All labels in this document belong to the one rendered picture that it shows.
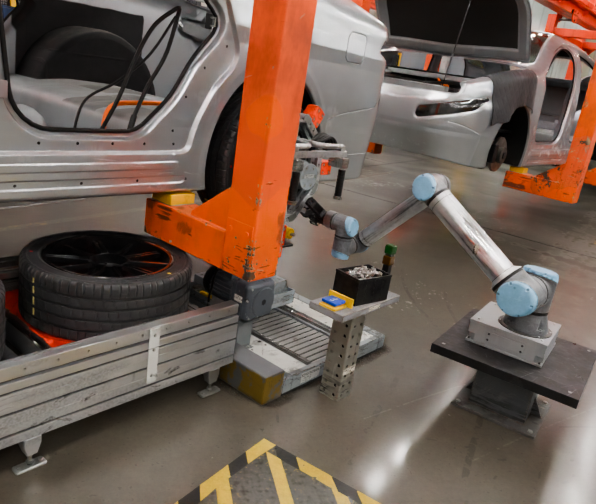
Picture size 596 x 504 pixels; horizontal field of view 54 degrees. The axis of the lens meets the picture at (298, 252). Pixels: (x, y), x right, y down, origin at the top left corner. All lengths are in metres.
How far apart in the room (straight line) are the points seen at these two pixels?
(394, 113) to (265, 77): 3.15
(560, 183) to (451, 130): 1.37
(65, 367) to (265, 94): 1.12
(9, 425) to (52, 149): 0.93
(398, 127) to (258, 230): 3.14
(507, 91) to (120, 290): 3.94
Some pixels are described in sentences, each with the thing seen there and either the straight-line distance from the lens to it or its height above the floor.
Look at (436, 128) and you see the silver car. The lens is 5.10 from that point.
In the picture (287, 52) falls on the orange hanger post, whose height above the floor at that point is 1.37.
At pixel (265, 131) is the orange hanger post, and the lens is 2.13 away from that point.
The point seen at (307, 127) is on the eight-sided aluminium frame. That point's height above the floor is 1.06.
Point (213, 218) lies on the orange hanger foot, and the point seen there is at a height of 0.70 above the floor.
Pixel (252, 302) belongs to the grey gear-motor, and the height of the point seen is 0.33.
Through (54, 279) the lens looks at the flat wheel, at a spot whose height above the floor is 0.50.
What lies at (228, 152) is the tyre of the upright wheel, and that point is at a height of 0.92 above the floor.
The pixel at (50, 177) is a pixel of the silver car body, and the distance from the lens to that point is 2.26.
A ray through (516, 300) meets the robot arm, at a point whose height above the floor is 0.59.
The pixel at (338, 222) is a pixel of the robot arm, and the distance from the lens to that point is 2.90.
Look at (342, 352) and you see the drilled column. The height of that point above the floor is 0.23.
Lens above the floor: 1.33
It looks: 17 degrees down
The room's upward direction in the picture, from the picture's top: 9 degrees clockwise
